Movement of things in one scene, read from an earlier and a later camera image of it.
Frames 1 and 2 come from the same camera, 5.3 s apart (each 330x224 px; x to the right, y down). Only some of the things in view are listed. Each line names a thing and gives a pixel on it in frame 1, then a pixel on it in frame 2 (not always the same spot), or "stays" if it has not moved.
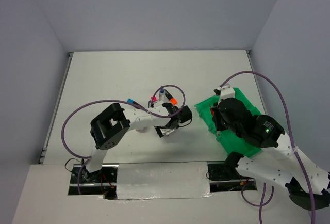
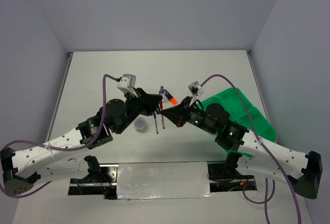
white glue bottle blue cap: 162,94 stays
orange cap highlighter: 173,100 stays
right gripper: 218,125 → 178,114
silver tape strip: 162,180 stays
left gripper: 161,131 → 149,103
